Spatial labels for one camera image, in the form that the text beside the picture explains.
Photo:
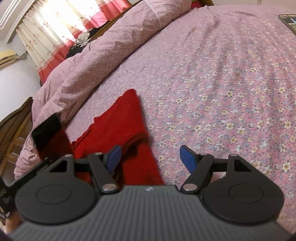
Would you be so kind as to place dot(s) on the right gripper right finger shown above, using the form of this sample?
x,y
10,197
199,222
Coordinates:
x,y
202,166

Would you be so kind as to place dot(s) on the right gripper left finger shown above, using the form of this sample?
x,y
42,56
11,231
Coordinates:
x,y
100,166

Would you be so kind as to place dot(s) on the red knitted garment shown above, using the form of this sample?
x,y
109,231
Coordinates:
x,y
121,125

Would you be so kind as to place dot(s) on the pile of dark clothes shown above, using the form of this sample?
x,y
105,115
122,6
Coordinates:
x,y
80,43

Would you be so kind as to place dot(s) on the pink floral bed sheet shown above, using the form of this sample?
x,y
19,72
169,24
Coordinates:
x,y
220,79

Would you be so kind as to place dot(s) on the pink floral duvet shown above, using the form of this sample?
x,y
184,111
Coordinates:
x,y
92,57

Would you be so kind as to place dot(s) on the wooden headboard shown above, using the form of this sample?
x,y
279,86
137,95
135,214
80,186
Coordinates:
x,y
15,128

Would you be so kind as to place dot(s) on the cream and pink curtain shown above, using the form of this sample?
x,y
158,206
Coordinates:
x,y
50,28

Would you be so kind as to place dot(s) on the wooden side cabinet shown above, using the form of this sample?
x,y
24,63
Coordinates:
x,y
109,24

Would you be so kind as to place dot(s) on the black smartphone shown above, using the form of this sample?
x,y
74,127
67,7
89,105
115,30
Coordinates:
x,y
289,20

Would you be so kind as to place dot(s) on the wall air conditioner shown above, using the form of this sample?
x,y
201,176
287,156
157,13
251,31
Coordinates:
x,y
7,58

